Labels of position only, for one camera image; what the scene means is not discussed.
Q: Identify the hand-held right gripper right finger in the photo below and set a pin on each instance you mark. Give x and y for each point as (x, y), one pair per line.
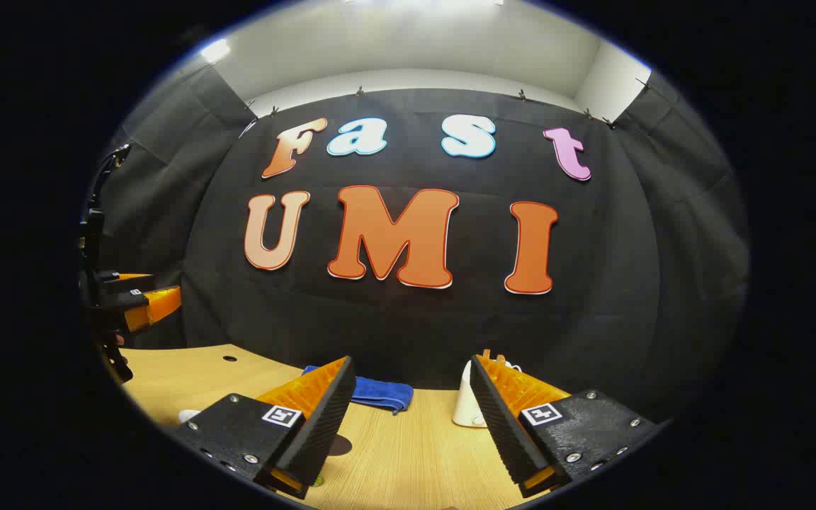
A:
(500, 418)

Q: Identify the ceiling light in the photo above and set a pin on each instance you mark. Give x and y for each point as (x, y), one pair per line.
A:
(215, 49)

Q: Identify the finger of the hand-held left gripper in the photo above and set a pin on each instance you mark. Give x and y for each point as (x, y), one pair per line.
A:
(156, 306)
(128, 285)

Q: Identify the dark round coaster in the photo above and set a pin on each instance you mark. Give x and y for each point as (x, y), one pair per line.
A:
(341, 446)

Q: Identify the white teacup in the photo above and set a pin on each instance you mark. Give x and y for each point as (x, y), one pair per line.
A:
(189, 416)

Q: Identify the blue towel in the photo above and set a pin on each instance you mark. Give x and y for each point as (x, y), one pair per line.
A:
(380, 391)

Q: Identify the white toaster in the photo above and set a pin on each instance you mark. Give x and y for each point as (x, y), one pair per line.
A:
(466, 407)

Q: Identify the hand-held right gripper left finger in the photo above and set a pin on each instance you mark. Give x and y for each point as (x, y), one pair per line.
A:
(326, 418)

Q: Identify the black backdrop cloth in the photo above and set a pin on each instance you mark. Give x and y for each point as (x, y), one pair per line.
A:
(415, 326)

